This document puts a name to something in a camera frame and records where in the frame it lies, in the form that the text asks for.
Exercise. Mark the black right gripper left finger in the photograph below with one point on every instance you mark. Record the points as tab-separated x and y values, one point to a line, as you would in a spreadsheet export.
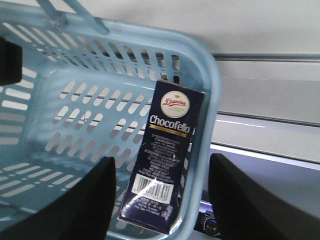
82	213

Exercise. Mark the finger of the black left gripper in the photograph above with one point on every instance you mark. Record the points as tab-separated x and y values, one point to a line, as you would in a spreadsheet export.
11	62

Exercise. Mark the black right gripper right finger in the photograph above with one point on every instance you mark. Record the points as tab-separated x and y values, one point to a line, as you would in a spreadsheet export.
258	199

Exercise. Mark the Chocofello cookie box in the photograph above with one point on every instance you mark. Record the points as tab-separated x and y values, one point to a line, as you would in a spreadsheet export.
151	197

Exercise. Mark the light blue plastic basket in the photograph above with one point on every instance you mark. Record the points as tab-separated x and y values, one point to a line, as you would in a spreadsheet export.
86	91

